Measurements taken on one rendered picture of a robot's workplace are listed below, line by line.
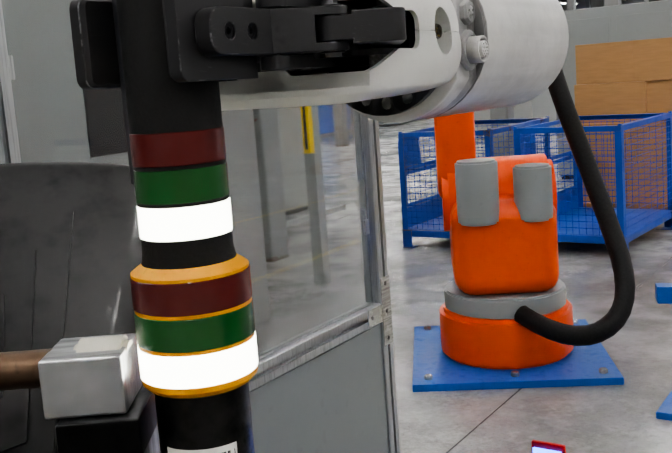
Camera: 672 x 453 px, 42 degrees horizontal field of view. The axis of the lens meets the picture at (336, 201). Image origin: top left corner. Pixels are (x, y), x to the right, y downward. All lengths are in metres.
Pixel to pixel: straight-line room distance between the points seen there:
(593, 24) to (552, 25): 10.55
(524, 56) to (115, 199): 0.24
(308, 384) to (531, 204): 2.68
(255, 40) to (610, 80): 8.14
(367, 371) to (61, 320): 1.41
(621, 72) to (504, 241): 4.37
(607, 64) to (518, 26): 7.94
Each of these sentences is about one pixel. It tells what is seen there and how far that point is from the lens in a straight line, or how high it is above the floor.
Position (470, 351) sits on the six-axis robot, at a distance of 4.35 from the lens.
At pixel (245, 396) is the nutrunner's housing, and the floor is 1.35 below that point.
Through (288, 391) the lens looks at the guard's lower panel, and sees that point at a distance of 1.59.
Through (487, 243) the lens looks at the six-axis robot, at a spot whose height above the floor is 0.64.
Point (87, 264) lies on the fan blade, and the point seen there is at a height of 1.38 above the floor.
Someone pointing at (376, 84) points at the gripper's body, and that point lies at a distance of 0.34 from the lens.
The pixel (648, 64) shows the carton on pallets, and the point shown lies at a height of 1.37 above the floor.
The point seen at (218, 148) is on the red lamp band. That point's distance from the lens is 0.31.
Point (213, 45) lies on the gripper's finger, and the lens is 0.30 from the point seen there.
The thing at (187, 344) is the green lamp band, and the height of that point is 1.38.
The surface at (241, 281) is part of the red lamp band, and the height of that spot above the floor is 1.39.
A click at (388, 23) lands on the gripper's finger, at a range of 0.32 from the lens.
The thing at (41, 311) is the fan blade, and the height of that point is 1.37.
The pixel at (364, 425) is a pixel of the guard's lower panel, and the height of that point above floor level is 0.77.
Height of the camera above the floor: 1.46
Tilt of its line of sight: 8 degrees down
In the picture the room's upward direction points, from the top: 4 degrees counter-clockwise
